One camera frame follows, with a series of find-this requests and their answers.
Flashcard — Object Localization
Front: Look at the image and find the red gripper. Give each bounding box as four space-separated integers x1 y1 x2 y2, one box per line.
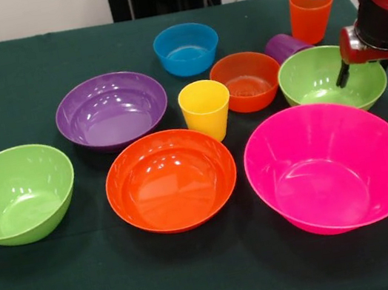
327 19 388 87

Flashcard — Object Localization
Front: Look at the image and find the green plastic bowl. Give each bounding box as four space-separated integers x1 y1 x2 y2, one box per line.
273 36 388 125
0 136 86 250

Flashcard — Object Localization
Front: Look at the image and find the purple plastic cup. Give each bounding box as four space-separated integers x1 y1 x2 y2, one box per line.
261 28 317 68

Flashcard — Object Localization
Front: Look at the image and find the orange plastic cup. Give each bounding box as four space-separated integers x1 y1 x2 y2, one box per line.
285 0 341 49

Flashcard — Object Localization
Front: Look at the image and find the pink plastic bowl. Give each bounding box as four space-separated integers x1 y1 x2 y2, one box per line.
235 89 388 249

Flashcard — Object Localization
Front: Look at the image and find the small orange plastic bowl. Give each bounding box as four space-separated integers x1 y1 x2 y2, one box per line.
206 45 289 118

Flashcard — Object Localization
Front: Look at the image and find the yellow plastic cup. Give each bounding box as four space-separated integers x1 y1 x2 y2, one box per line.
175 75 238 148

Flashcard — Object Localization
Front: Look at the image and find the blue plastic bowl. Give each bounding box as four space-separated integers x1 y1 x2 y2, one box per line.
150 18 224 82

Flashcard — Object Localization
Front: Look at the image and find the large orange plastic bowl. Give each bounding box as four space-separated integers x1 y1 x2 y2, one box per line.
97 119 247 244

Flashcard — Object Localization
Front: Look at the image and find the purple plastic bowl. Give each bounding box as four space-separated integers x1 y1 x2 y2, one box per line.
49 64 176 162

